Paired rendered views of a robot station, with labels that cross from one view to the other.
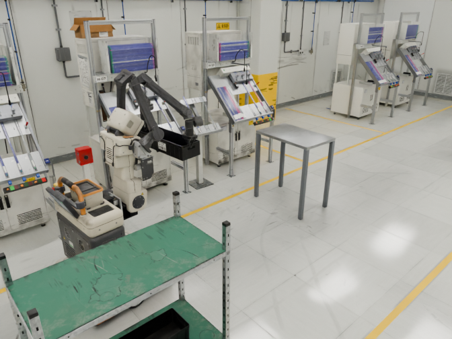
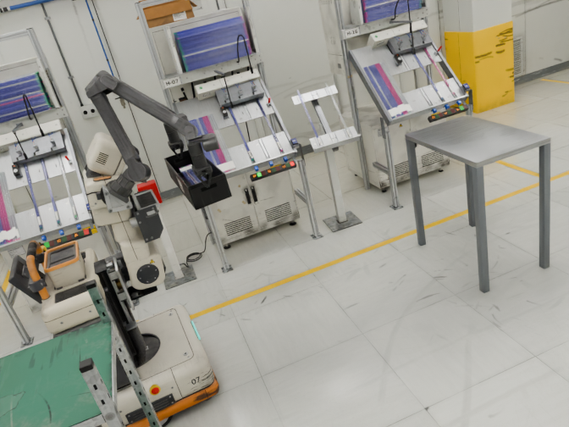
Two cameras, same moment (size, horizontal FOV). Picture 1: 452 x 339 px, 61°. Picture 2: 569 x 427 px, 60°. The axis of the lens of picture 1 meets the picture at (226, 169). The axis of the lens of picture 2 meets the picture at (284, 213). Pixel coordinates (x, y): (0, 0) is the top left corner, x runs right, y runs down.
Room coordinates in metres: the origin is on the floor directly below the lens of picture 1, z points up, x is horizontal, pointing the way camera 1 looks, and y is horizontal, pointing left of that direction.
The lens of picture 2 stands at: (0.95, -0.95, 1.81)
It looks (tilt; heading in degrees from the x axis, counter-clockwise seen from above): 25 degrees down; 28
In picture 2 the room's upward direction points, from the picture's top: 14 degrees counter-clockwise
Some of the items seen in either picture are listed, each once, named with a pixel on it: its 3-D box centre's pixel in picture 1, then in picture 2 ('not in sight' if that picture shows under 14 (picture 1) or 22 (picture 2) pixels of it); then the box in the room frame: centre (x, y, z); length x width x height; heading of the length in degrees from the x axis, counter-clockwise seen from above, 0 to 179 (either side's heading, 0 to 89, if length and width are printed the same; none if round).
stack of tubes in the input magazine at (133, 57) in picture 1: (130, 57); (212, 43); (4.21, 1.02, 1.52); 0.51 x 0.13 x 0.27; 131
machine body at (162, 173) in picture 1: (131, 161); (243, 191); (4.26, 1.14, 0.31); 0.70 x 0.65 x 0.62; 131
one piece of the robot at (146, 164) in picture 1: (136, 161); (142, 210); (2.59, 0.66, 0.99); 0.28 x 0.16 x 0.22; 46
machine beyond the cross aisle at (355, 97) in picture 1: (360, 66); not in sight; (7.57, -2.61, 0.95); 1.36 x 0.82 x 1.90; 41
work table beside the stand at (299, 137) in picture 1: (292, 169); (474, 198); (3.82, -0.72, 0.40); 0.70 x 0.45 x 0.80; 40
